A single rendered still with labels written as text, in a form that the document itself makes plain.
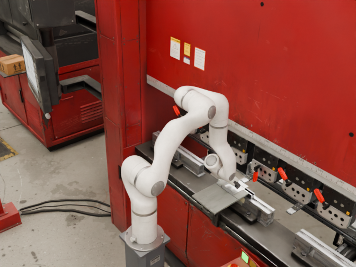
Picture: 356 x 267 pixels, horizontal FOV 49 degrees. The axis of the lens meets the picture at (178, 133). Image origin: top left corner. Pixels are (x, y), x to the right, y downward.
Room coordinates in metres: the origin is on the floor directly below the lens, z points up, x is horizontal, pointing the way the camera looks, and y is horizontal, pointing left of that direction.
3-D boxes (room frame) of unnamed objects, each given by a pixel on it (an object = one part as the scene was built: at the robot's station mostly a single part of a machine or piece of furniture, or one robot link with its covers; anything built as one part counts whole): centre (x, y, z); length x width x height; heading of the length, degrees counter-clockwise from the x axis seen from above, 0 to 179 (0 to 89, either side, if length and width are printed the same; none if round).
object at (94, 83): (2.58, 0.69, 1.18); 0.40 x 0.24 x 0.07; 41
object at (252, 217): (1.70, -0.34, 0.89); 0.30 x 0.05 x 0.03; 41
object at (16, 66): (3.38, 1.57, 1.04); 0.30 x 0.26 x 0.12; 42
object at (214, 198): (1.67, -0.25, 1.00); 0.26 x 0.18 x 0.01; 131
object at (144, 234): (1.34, 0.14, 1.09); 0.19 x 0.19 x 0.18
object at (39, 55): (2.31, 0.89, 1.42); 0.45 x 0.12 x 0.36; 31
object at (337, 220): (1.33, -0.73, 1.26); 0.15 x 0.09 x 0.17; 41
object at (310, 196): (1.48, -0.60, 1.26); 0.15 x 0.09 x 0.17; 41
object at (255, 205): (1.73, -0.40, 0.92); 0.39 x 0.06 x 0.10; 41
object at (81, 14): (2.58, 0.69, 1.67); 0.40 x 0.24 x 0.07; 41
